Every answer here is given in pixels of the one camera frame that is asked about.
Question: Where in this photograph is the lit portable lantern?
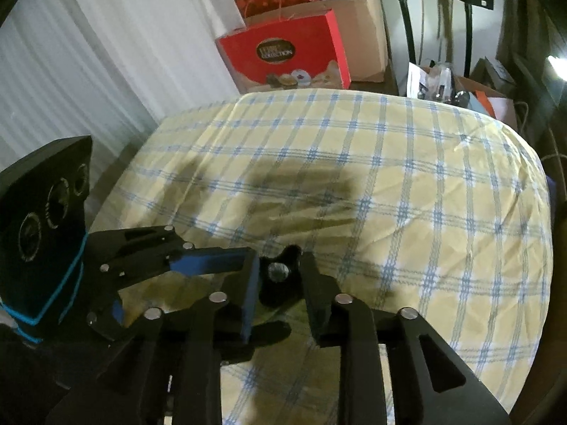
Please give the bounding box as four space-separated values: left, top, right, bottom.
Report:
547 55 567 80

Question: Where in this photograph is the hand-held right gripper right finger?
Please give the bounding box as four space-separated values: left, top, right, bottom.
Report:
299 251 512 425

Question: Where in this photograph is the black speaker stand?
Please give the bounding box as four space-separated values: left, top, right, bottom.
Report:
396 0 419 65
463 4 475 78

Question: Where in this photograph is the plain brown cardboard box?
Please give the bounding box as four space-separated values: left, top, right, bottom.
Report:
243 0 386 84

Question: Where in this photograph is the yellow checked tablecloth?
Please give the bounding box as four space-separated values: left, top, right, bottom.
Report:
86 89 554 425

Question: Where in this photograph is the small black gadget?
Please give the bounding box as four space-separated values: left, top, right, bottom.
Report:
254 244 307 319

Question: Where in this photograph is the red chocolate gift box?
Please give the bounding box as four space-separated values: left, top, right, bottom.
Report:
215 9 353 94

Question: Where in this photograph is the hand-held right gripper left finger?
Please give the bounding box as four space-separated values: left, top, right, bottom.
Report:
44 248 260 425

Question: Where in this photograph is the white curtain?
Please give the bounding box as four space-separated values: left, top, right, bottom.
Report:
0 0 242 187

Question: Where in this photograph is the open box of clutter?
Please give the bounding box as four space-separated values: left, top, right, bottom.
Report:
405 55 519 131

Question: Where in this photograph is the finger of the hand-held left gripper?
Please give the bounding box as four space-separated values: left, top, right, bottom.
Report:
86 226 258 290
86 292 153 341

